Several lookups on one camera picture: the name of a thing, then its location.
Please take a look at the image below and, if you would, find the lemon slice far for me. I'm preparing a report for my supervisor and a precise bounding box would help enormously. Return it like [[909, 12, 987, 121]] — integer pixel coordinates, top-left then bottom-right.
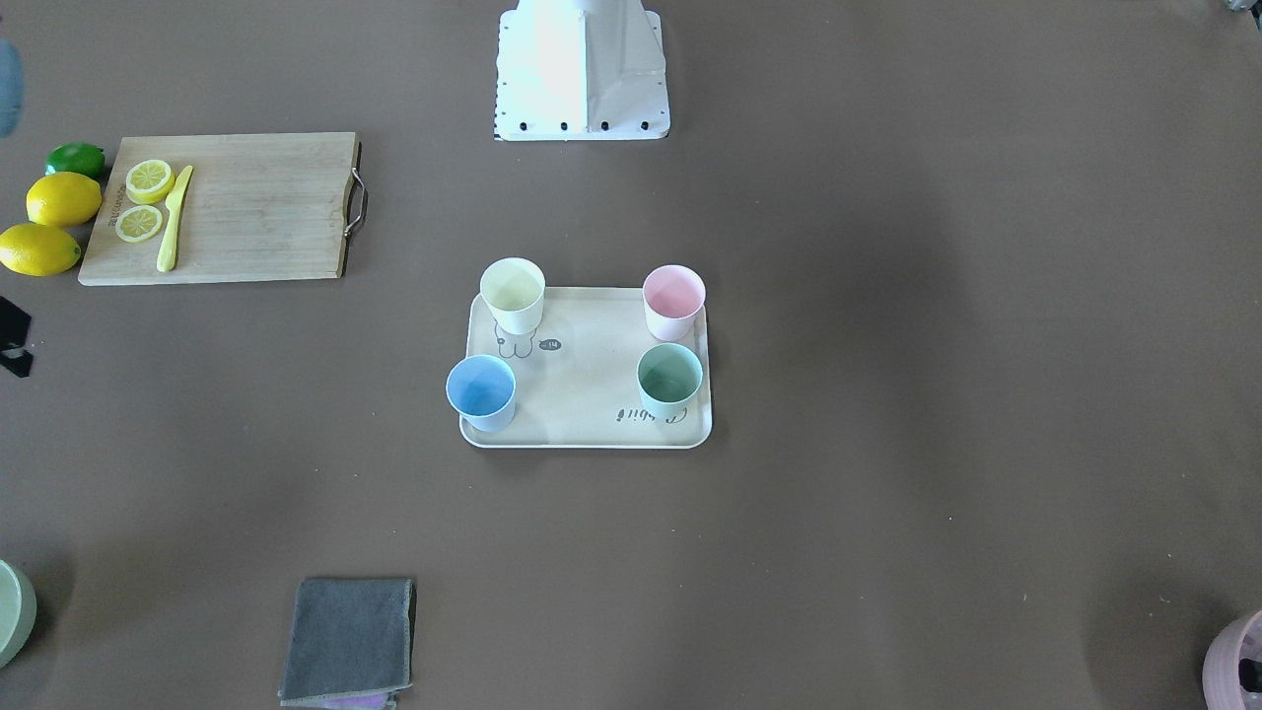
[[122, 159, 175, 206]]

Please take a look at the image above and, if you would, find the pink bowl with ice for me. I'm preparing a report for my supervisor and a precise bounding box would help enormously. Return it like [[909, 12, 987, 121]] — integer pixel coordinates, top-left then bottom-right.
[[1201, 610, 1261, 709]]

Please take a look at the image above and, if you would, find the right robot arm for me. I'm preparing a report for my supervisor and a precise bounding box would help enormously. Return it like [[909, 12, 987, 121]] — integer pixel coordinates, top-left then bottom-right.
[[0, 38, 27, 137]]

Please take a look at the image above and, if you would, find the pink cup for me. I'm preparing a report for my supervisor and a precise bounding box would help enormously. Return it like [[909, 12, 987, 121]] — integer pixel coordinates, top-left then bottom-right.
[[644, 264, 705, 340]]

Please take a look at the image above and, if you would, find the lemon slice near handle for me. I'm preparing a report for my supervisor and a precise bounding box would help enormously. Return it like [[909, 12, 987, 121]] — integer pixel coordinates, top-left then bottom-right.
[[114, 206, 164, 243]]

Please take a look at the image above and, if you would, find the green bowl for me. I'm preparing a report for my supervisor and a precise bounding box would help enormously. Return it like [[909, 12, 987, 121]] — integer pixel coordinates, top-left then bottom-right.
[[0, 560, 37, 667]]

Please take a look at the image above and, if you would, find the white pillar base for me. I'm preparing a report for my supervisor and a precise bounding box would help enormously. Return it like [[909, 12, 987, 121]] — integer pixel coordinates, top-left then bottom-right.
[[493, 1, 671, 141]]

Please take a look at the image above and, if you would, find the cream yellow cup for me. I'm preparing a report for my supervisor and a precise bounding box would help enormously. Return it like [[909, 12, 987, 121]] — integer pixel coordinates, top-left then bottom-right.
[[480, 256, 546, 335]]

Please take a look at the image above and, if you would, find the cream rabbit tray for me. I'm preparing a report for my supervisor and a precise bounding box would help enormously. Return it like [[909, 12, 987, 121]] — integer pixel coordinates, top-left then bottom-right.
[[459, 288, 714, 450]]

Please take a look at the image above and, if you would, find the grey folded cloth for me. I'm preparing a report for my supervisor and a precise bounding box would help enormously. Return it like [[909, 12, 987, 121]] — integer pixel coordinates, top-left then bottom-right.
[[278, 578, 414, 709]]

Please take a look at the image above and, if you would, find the wooden cutting board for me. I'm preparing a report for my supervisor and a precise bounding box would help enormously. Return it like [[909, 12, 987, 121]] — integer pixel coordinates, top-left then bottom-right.
[[78, 132, 365, 286]]

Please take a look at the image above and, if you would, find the blue cup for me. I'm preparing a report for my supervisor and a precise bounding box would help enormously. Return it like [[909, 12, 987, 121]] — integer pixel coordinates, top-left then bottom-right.
[[445, 354, 517, 433]]

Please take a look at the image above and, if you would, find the whole lemon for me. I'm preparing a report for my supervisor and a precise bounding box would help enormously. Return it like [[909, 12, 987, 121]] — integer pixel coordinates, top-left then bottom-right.
[[27, 172, 103, 228], [1, 222, 82, 277]]

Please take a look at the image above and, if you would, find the green cup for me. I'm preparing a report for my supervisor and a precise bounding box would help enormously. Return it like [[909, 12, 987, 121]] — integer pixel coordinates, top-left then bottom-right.
[[636, 342, 704, 421]]

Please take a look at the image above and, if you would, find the yellow plastic knife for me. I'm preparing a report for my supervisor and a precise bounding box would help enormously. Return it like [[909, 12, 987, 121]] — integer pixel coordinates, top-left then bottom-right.
[[155, 165, 194, 272]]

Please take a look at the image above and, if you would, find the green lime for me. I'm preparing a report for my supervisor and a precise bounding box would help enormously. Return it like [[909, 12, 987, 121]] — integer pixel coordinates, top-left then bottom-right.
[[44, 141, 106, 179]]

